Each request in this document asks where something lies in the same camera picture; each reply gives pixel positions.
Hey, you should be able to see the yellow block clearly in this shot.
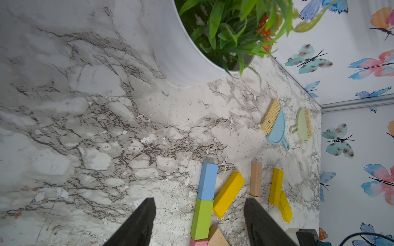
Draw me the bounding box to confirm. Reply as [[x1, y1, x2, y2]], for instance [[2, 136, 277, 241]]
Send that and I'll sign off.
[[213, 171, 245, 219], [279, 191, 292, 223], [269, 168, 284, 206]]

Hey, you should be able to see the white pot with plant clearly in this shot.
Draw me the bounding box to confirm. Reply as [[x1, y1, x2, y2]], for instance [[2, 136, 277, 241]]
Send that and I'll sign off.
[[153, 0, 327, 87]]

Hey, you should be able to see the wooden block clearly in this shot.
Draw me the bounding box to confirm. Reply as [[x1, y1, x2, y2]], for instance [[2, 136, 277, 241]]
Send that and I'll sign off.
[[248, 194, 261, 203], [208, 225, 229, 246], [250, 162, 262, 197]]

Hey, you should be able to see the blue block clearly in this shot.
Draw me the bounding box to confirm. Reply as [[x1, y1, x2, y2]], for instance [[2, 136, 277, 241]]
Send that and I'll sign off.
[[198, 163, 218, 200]]

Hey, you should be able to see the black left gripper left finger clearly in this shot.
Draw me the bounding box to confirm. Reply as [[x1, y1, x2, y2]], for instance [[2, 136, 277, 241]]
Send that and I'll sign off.
[[103, 197, 156, 246]]

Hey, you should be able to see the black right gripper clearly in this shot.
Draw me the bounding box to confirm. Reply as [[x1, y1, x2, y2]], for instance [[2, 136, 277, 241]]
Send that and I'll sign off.
[[285, 228, 319, 246]]

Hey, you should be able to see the green block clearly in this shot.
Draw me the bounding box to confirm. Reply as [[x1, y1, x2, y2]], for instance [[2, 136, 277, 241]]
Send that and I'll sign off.
[[191, 198, 213, 241]]

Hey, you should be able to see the pink block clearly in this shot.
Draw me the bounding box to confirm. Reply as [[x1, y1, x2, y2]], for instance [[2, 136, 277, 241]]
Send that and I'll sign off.
[[190, 238, 209, 246]]

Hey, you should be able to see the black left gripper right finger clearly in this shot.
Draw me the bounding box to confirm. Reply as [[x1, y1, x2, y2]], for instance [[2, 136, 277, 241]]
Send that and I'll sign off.
[[244, 198, 296, 246]]

